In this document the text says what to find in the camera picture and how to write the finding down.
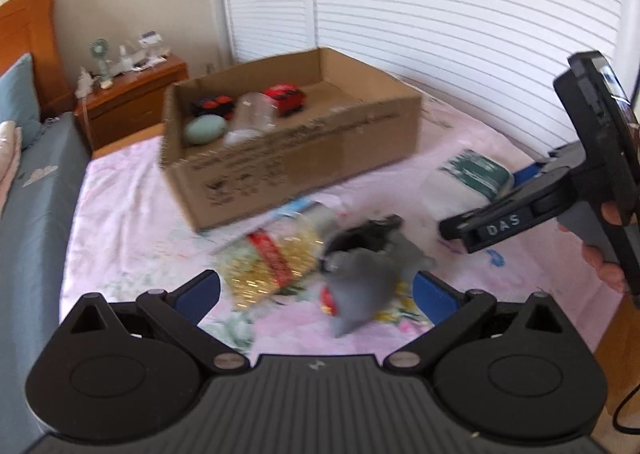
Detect wooden nightstand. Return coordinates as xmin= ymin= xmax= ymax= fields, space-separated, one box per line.
xmin=75 ymin=54 xmax=190 ymax=153

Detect small green desk fan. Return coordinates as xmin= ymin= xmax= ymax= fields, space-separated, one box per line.
xmin=90 ymin=38 xmax=114 ymax=87

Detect white louvred wardrobe doors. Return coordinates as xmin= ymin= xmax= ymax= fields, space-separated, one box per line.
xmin=217 ymin=0 xmax=640 ymax=169

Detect black cable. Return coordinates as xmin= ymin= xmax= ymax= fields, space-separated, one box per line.
xmin=612 ymin=384 xmax=640 ymax=435

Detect pink floral cloth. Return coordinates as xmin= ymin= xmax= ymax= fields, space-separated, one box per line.
xmin=60 ymin=78 xmax=627 ymax=356

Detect capsule bottle with red label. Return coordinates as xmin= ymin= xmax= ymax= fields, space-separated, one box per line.
xmin=217 ymin=204 xmax=347 ymax=311

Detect blue bed sheet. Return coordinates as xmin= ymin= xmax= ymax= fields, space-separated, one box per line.
xmin=0 ymin=111 xmax=94 ymax=437

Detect wooden bed headboard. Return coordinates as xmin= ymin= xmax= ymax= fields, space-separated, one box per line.
xmin=0 ymin=0 xmax=76 ymax=121

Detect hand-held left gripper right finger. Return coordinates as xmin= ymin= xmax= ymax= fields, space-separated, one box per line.
xmin=382 ymin=270 xmax=582 ymax=375

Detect pink floral quilt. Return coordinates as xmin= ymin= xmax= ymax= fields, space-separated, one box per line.
xmin=0 ymin=121 xmax=24 ymax=205

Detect clear plastic cup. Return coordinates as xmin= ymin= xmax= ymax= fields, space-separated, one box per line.
xmin=224 ymin=92 xmax=279 ymax=147

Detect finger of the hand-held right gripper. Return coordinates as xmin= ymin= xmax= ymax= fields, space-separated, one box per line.
xmin=511 ymin=144 xmax=581 ymax=191
xmin=438 ymin=169 xmax=582 ymax=255

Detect person's right hand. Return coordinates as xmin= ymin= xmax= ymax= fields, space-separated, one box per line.
xmin=580 ymin=201 xmax=628 ymax=295

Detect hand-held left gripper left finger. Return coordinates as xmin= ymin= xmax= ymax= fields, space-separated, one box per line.
xmin=60 ymin=270 xmax=248 ymax=375

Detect red toy car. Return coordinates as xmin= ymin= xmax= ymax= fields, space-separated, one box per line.
xmin=263 ymin=84 xmax=307 ymax=117

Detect grey elephant toy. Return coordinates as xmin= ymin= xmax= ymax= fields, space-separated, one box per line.
xmin=320 ymin=229 xmax=436 ymax=339

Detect brown cardboard box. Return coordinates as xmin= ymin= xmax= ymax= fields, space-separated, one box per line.
xmin=159 ymin=47 xmax=423 ymax=233

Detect green and white medical package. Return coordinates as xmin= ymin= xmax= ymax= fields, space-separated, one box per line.
xmin=422 ymin=149 xmax=516 ymax=215

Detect blue floral pillow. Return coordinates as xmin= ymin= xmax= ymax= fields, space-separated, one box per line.
xmin=0 ymin=54 xmax=44 ymax=151

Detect pale green egg-shaped object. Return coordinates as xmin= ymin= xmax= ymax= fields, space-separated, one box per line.
xmin=183 ymin=115 xmax=226 ymax=145

